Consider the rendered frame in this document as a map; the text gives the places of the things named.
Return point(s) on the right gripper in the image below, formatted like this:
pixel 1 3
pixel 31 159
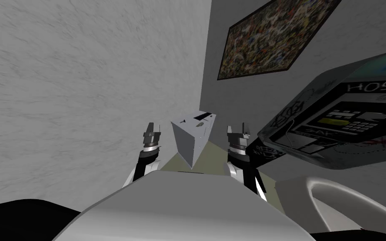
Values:
pixel 237 140

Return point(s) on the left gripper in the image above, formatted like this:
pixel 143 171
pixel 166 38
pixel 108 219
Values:
pixel 151 138

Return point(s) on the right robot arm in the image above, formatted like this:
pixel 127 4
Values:
pixel 243 167

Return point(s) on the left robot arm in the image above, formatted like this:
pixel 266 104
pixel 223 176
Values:
pixel 142 165

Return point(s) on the grey box cabinet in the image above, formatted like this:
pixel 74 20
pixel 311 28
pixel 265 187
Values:
pixel 193 137

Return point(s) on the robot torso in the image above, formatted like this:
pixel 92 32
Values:
pixel 179 211

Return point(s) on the black keypad machine with graffiti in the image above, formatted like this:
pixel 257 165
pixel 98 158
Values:
pixel 340 124

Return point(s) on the white round basin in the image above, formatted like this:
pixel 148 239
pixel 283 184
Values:
pixel 347 197

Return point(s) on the speckled picture in black frame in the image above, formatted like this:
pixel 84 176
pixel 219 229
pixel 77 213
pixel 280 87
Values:
pixel 273 36

